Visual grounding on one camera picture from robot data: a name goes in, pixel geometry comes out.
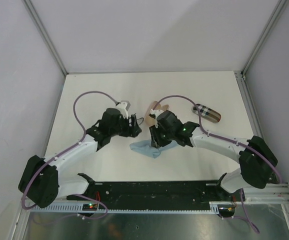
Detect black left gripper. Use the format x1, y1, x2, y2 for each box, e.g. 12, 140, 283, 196
109, 114, 141, 138

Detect blue cleaning cloth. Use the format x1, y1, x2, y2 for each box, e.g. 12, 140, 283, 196
129, 140, 178, 159

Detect pink glasses case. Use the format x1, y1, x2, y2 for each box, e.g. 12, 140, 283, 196
144, 101, 170, 127

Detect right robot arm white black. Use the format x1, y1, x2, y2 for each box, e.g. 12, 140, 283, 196
149, 109, 278, 201

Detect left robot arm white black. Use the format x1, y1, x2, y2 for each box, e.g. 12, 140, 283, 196
18, 108, 142, 208

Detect plaid glasses case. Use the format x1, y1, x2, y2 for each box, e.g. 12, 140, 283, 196
191, 103, 222, 123

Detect left controller board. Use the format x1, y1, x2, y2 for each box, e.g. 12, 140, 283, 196
82, 203, 99, 211

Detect controller board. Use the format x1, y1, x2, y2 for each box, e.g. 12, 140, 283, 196
218, 205, 236, 218
82, 203, 99, 211

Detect right controller board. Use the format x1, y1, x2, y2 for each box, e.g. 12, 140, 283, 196
218, 205, 236, 218

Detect black frame glasses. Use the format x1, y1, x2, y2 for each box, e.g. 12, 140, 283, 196
136, 117, 145, 126

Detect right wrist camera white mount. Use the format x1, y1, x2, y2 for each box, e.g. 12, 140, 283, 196
149, 109, 164, 120

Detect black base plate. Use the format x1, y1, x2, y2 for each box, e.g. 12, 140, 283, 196
66, 180, 245, 211

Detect grey slotted cable duct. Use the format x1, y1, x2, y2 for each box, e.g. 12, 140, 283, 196
29, 201, 223, 215

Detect left aluminium frame post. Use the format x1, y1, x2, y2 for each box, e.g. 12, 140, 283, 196
22, 0, 68, 77

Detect aluminium frame post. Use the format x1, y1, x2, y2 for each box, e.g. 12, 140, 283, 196
22, 0, 68, 77
240, 0, 289, 78

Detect right aluminium frame post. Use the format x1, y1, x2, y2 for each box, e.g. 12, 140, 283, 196
240, 0, 289, 78

